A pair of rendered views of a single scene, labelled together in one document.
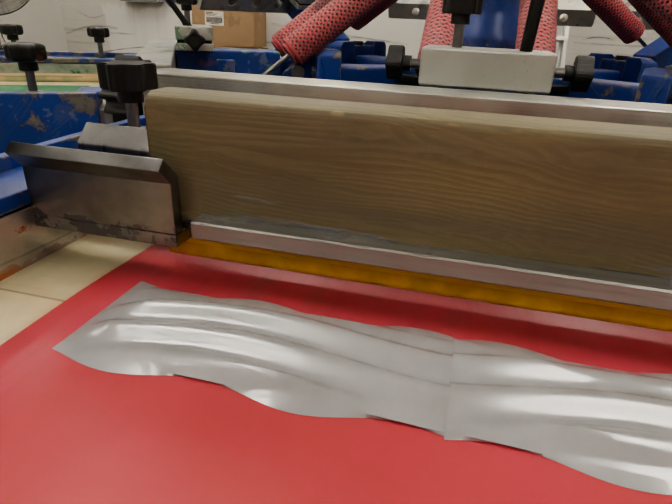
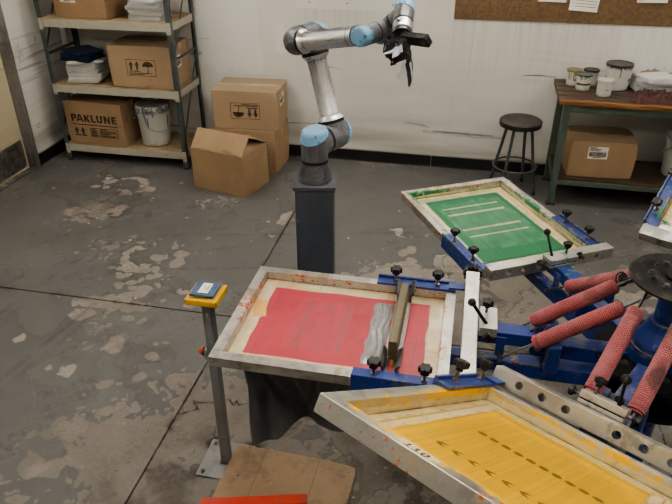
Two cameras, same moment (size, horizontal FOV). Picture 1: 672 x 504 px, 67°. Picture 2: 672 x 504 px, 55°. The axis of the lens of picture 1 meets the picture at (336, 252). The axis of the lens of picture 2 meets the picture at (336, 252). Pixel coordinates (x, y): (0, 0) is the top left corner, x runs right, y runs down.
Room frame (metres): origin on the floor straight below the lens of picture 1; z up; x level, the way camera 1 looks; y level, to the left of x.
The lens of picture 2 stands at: (-0.03, -1.90, 2.39)
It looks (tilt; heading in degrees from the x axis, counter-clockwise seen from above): 31 degrees down; 88
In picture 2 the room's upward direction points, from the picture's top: straight up
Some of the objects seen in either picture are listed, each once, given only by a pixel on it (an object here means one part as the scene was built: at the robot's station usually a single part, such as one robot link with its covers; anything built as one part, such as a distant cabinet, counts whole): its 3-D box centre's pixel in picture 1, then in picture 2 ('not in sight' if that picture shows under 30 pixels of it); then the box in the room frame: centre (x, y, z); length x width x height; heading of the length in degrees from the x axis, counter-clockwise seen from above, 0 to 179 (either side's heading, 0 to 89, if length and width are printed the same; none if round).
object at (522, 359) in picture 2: not in sight; (461, 357); (0.47, -0.12, 0.89); 1.24 x 0.06 x 0.06; 166
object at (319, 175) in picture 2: not in sight; (314, 168); (-0.04, 0.74, 1.25); 0.15 x 0.15 x 0.10
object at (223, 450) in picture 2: not in sight; (217, 383); (-0.47, 0.23, 0.48); 0.22 x 0.22 x 0.96; 76
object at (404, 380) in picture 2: not in sight; (398, 384); (0.22, -0.35, 0.97); 0.30 x 0.05 x 0.07; 166
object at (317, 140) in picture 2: not in sight; (315, 142); (-0.03, 0.74, 1.37); 0.13 x 0.12 x 0.14; 49
